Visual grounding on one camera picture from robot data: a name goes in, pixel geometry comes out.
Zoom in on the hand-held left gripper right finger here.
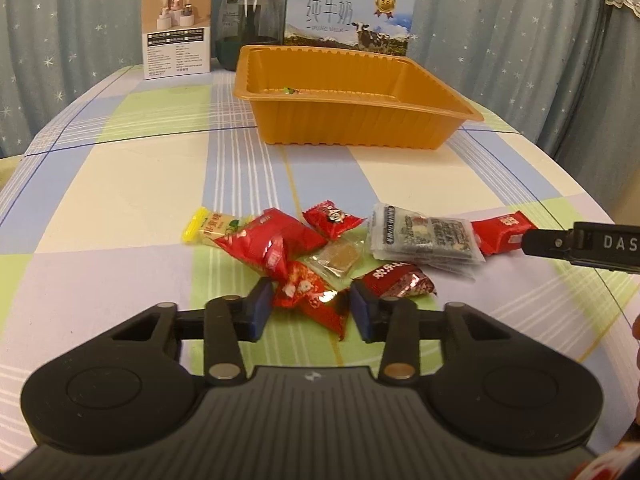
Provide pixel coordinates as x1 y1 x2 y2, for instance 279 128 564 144
349 280 523 386

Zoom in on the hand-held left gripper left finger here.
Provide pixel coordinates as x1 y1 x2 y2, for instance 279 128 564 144
105 277 275 386

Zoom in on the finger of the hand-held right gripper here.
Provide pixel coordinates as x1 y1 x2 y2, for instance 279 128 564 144
520 227 577 262

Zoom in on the dark red foil snack packet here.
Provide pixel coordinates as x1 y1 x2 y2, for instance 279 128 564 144
352 260 436 301

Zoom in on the small red snack packet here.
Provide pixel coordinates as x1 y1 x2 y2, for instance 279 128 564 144
470 210 538 257

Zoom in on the red orange snack packet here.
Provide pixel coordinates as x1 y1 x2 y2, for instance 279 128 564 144
272 260 351 343

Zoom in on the yellow green snack packet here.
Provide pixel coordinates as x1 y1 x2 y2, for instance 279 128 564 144
182 207 253 250

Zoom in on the grey silver snack packet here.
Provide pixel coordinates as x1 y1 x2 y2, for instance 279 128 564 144
367 202 486 278

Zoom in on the orange plastic tray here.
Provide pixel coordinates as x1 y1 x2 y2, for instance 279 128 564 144
233 45 485 151

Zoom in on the clear packet with brown snack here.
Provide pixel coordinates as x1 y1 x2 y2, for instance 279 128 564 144
300 240 366 281

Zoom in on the large red snack packet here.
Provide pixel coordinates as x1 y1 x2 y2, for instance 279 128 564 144
215 207 328 281

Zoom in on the red candy with face print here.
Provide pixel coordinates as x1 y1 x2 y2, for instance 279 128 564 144
302 200 368 241

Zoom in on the white humidifier box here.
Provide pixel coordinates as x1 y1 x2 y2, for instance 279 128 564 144
141 0 215 81

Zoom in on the dark green glass jar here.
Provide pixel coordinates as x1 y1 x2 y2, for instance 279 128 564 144
215 0 283 72

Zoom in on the blue milk carton box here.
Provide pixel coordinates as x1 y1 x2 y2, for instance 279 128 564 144
277 0 418 58

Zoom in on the blue star curtain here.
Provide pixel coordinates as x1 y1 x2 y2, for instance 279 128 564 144
0 0 640 221

